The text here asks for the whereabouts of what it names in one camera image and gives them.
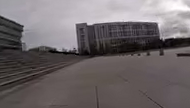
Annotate grey concrete slab plaza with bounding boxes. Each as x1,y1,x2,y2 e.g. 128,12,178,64
0,46,190,108

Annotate wide concrete steps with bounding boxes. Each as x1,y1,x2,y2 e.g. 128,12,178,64
0,44,92,93

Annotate grey banded building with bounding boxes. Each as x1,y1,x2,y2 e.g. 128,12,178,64
0,7,27,55

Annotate low distant building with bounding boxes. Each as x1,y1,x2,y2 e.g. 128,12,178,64
27,44,58,55

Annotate bollard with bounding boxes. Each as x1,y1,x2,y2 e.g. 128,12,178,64
158,47,165,57
145,50,151,57

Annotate large curved pale building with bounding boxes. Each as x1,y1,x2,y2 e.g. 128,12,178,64
75,15,163,58

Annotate dark distant tree line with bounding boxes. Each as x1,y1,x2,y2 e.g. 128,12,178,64
161,35,190,50

